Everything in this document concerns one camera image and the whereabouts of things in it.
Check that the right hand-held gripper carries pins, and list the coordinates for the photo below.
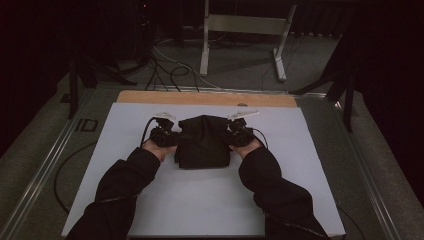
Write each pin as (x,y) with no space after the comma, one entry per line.
(241,136)

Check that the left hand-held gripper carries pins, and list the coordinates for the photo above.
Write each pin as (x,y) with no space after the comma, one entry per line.
(163,136)

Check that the black shorts with blue print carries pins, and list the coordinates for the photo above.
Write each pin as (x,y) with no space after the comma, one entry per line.
(203,143)

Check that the person's left hand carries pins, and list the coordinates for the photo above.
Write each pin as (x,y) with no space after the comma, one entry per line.
(158,151)

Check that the person's right hand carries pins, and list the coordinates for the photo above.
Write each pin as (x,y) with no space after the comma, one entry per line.
(246,151)

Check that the white table sheet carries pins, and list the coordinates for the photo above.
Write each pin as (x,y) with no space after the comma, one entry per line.
(200,200)

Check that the black stand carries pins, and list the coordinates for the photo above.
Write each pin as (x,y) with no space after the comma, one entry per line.
(348,106)
(73,90)

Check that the dark equipment with red light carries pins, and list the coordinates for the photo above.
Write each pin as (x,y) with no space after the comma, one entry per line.
(140,26)

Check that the metal floor rail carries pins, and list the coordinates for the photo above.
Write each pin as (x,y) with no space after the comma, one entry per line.
(233,90)
(40,173)
(370,186)

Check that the white metal table frame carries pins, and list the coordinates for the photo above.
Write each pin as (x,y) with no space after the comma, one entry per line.
(245,25)

